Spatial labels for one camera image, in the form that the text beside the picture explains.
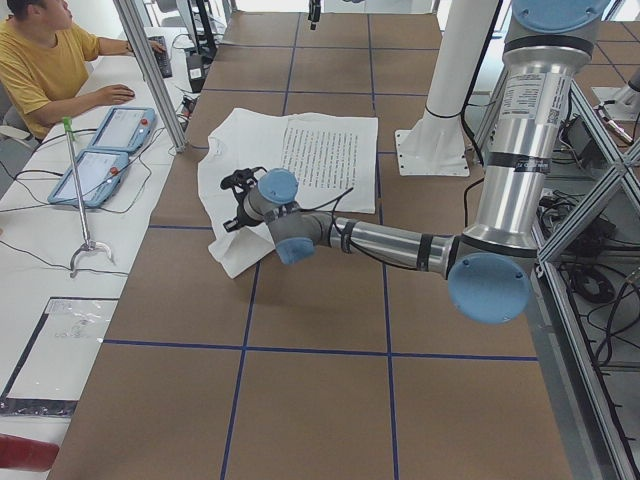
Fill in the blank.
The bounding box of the red object at corner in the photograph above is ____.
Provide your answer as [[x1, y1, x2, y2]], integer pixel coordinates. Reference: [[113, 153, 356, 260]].
[[1, 434, 59, 472]]

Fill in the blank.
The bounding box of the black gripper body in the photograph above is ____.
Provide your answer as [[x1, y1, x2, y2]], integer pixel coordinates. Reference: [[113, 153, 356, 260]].
[[308, 0, 322, 20], [236, 202, 264, 228]]

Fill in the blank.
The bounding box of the upper blue teach pendant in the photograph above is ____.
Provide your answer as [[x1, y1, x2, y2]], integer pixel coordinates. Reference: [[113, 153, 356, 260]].
[[89, 106, 156, 154]]

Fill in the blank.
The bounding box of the white long-sleeve printed shirt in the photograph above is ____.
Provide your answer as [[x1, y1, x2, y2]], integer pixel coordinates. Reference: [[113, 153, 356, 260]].
[[198, 108, 378, 278]]

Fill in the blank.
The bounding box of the person in yellow shirt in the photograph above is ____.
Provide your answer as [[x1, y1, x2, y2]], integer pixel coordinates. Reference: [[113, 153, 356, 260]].
[[1, 1, 135, 141]]

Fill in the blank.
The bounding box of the black framed white board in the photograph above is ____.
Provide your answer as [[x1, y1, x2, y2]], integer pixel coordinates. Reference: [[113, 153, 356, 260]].
[[1, 296, 118, 418]]

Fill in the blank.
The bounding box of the lower blue teach pendant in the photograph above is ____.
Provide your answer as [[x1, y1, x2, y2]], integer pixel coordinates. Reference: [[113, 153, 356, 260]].
[[47, 149, 130, 209]]

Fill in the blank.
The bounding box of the black power adapter box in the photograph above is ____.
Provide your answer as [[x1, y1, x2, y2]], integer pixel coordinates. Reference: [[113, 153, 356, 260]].
[[186, 53, 206, 93]]

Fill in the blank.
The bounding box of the black keyboard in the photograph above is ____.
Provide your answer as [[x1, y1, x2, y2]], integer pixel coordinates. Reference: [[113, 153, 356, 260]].
[[148, 36, 173, 78]]

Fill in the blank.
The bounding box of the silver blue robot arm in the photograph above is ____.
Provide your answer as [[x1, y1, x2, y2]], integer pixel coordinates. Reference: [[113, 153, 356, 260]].
[[221, 1, 606, 324]]

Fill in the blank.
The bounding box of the blue teach pendant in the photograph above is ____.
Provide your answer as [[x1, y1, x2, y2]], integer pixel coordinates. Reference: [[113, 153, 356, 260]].
[[89, 106, 156, 154], [47, 149, 130, 209]]

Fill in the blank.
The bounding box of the white central mounting column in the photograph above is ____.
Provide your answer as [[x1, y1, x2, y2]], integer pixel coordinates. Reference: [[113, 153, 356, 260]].
[[395, 0, 501, 177]]

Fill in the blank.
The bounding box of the metal reacher grabber tool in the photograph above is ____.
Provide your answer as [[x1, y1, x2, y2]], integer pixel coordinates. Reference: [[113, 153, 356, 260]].
[[62, 116, 114, 278]]

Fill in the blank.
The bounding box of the aluminium frame post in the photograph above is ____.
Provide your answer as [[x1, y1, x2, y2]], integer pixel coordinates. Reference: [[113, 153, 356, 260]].
[[113, 0, 186, 153]]

